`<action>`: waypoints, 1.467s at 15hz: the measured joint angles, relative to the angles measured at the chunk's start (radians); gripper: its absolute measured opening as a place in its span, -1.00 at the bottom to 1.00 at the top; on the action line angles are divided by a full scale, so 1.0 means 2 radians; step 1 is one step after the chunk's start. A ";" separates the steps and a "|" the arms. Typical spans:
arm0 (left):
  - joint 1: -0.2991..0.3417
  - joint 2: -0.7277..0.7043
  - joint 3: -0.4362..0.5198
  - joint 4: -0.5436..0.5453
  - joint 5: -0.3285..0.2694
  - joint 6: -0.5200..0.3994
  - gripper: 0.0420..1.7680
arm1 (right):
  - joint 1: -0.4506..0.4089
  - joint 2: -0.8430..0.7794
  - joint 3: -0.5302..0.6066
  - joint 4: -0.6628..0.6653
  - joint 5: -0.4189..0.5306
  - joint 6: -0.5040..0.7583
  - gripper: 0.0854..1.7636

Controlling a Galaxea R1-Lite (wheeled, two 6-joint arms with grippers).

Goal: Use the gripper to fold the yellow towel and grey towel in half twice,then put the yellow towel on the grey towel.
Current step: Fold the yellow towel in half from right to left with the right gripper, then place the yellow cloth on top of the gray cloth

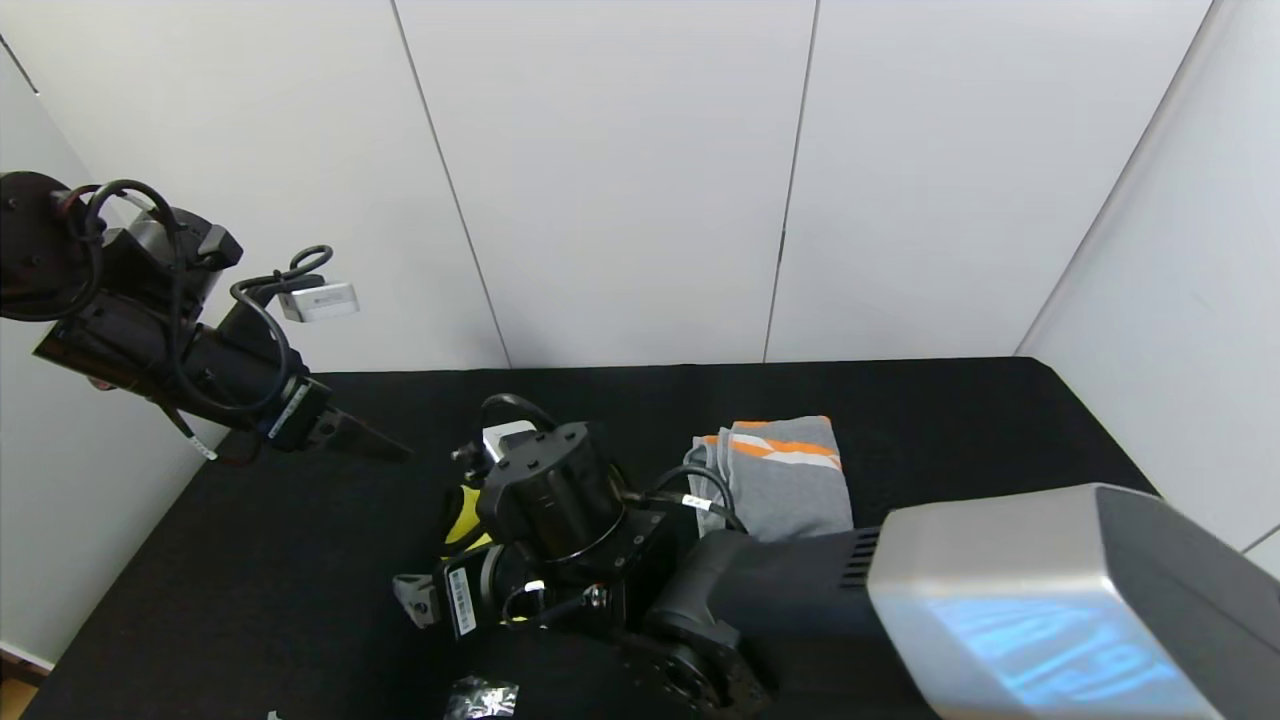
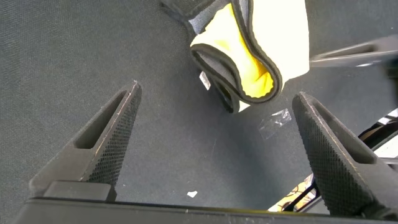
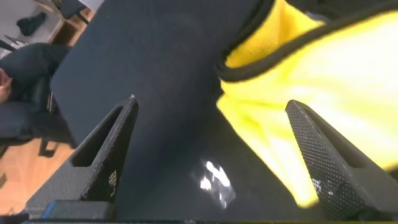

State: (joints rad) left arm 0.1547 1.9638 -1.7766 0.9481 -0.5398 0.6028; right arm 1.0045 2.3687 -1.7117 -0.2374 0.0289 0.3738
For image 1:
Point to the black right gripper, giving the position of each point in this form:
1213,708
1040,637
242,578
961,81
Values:
459,598

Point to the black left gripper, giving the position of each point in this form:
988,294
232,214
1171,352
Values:
292,414

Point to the yellow towel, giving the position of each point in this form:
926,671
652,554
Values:
465,520

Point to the grey towel with orange marks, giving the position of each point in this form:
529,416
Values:
790,490

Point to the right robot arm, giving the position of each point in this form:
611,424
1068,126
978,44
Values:
1000,600

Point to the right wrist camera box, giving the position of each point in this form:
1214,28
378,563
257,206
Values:
508,438

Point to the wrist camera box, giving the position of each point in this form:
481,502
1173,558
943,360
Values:
320,302
508,438

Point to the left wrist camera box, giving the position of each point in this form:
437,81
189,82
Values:
320,302

